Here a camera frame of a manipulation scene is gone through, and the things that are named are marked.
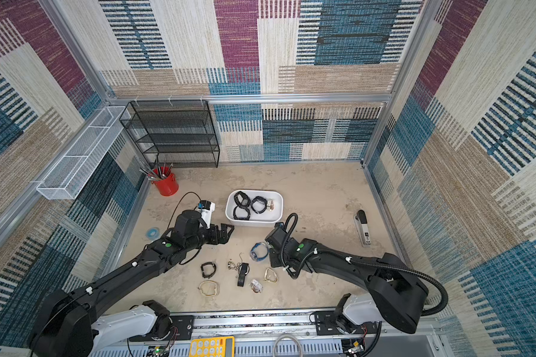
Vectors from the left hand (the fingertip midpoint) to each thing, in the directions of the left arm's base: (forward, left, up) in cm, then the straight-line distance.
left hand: (226, 226), depth 83 cm
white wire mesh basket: (+7, +47, +21) cm, 52 cm away
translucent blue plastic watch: (-7, -10, -10) cm, 15 cm away
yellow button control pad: (-35, 0, -11) cm, 37 cm away
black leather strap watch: (-12, -6, -12) cm, 18 cm away
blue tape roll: (+4, +33, -12) cm, 36 cm away
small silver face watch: (-19, -11, -8) cm, 23 cm away
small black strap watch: (-14, +7, -12) cm, 19 cm away
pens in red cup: (+30, +36, -3) cm, 47 cm away
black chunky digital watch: (+20, -5, -8) cm, 22 cm away
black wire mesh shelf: (+49, +25, +8) cm, 55 cm away
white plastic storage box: (+16, -9, -11) cm, 21 cm away
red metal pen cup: (+27, +32, -8) cm, 43 cm away
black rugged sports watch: (+18, -12, -8) cm, 24 cm away
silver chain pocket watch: (-10, -1, -12) cm, 16 cm away
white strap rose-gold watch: (+15, -16, -8) cm, 23 cm away
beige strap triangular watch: (-14, -16, -12) cm, 25 cm away
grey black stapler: (+5, -54, -9) cm, 55 cm away
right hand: (-8, -20, -10) cm, 23 cm away
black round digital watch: (+9, -5, -9) cm, 14 cm away
